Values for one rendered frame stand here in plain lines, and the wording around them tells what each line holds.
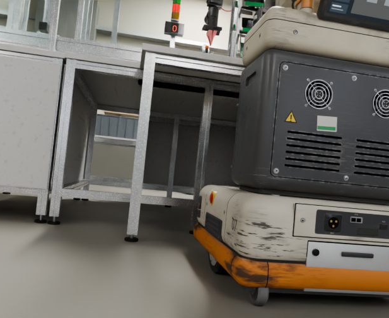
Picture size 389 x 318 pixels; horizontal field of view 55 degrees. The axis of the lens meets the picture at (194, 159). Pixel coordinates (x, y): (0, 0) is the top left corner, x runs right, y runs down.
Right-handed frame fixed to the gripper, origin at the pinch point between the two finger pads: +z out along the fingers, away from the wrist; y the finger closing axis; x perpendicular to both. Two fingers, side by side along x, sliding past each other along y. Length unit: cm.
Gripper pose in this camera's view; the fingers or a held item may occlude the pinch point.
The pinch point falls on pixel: (210, 44)
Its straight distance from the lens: 211.5
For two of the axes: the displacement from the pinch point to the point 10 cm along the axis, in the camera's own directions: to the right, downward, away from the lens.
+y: -9.8, -1.0, -1.7
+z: -0.9, 10.0, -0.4
